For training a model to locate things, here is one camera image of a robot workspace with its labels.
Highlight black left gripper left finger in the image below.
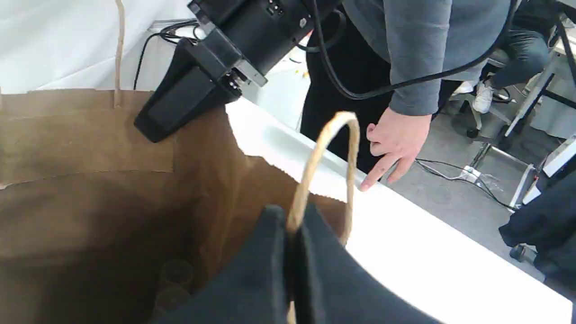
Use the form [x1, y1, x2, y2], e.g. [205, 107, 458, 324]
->
[152, 205, 289, 324]

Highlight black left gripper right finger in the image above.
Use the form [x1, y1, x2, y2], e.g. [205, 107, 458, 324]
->
[293, 205, 437, 324]

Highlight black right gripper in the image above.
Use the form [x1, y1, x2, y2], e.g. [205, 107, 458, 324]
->
[134, 27, 268, 142]

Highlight brown paper bag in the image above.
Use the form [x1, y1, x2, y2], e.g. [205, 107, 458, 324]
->
[0, 0, 361, 324]

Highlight dark grey sleeved forearm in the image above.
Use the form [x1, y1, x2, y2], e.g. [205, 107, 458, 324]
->
[342, 0, 513, 117]

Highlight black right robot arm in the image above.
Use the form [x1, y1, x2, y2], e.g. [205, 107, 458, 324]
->
[134, 0, 347, 142]

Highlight person's bare hand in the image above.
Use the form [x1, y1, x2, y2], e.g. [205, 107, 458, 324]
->
[360, 108, 432, 191]

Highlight white draped backdrop cloth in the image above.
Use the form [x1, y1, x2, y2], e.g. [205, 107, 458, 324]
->
[0, 0, 194, 95]

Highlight person's torso dark clothing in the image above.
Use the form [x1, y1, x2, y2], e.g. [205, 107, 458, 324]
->
[301, 4, 460, 174]

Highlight dark object at right edge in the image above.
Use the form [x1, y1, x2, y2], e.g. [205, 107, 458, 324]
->
[499, 172, 576, 290]

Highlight office chair base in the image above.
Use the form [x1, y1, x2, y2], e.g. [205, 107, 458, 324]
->
[459, 81, 576, 194]

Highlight seated person's leg white shoe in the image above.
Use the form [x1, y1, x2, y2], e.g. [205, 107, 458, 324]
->
[454, 0, 555, 113]

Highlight black cable bundle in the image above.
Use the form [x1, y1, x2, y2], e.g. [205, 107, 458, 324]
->
[133, 20, 201, 90]

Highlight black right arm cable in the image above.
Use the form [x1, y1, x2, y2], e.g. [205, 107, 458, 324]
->
[306, 0, 522, 100]

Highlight floor cables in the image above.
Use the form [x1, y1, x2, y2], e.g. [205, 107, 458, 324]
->
[414, 157, 518, 212]

